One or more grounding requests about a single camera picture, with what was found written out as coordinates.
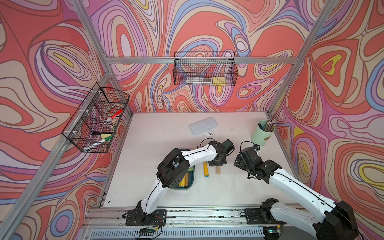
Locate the blue rake yellow handle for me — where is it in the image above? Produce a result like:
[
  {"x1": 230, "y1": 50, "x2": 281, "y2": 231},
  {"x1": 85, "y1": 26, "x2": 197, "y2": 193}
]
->
[{"x1": 204, "y1": 162, "x2": 209, "y2": 177}]

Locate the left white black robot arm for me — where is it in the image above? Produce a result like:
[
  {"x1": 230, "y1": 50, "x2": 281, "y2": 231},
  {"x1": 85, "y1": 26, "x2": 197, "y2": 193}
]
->
[{"x1": 134, "y1": 140, "x2": 235, "y2": 223}]

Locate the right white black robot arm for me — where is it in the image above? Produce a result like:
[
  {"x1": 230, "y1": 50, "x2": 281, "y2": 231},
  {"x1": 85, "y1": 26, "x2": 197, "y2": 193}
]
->
[{"x1": 234, "y1": 145, "x2": 361, "y2": 240}]

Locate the teal storage box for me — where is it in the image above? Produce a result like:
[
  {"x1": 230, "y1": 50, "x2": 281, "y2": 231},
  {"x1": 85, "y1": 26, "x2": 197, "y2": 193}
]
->
[{"x1": 177, "y1": 167, "x2": 195, "y2": 190}]

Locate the green pencil cup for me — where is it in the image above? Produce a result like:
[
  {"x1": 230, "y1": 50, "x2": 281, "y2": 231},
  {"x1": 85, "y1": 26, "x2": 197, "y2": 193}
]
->
[{"x1": 251, "y1": 120, "x2": 274, "y2": 146}]

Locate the white pencil case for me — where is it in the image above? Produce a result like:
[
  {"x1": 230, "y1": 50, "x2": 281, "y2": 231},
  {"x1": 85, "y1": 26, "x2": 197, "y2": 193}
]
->
[{"x1": 189, "y1": 118, "x2": 217, "y2": 135}]

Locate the coloured pencils bunch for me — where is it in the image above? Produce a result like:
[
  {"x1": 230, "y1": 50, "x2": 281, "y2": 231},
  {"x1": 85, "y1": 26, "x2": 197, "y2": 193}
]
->
[{"x1": 263, "y1": 120, "x2": 277, "y2": 133}]

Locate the yellow eraser in basket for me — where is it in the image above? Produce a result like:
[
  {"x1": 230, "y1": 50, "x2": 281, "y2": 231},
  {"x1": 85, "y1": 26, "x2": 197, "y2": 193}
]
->
[{"x1": 212, "y1": 77, "x2": 227, "y2": 86}]

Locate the red marker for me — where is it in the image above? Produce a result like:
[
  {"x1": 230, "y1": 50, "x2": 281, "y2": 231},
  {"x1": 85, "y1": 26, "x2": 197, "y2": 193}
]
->
[{"x1": 106, "y1": 109, "x2": 123, "y2": 122}]

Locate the green white marker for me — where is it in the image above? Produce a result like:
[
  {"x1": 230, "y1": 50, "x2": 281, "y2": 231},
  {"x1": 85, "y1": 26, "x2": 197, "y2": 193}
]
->
[{"x1": 84, "y1": 136, "x2": 113, "y2": 151}]

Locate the yellow handled tool in box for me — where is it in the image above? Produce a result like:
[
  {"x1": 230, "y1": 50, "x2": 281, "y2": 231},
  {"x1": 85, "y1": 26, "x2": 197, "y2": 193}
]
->
[{"x1": 179, "y1": 176, "x2": 186, "y2": 188}]

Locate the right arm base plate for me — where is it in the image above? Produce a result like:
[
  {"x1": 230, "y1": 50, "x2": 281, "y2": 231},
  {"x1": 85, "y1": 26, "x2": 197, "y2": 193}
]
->
[{"x1": 243, "y1": 198, "x2": 285, "y2": 225}]

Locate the black wire basket back wall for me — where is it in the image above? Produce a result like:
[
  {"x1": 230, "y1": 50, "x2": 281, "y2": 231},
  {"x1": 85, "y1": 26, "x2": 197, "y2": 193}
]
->
[{"x1": 173, "y1": 50, "x2": 239, "y2": 86}]

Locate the black wire basket wall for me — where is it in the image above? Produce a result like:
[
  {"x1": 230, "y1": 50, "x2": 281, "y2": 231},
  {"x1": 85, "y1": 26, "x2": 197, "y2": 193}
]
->
[
  {"x1": 62, "y1": 83, "x2": 130, "y2": 153},
  {"x1": 173, "y1": 50, "x2": 239, "y2": 86}
]

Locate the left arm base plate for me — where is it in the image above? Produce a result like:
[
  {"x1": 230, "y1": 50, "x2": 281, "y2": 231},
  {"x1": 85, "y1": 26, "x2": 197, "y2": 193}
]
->
[{"x1": 122, "y1": 209, "x2": 167, "y2": 227}]

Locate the black wire basket left wall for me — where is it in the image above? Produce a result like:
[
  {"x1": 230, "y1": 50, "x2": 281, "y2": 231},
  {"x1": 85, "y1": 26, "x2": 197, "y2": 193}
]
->
[{"x1": 62, "y1": 83, "x2": 130, "y2": 153}]

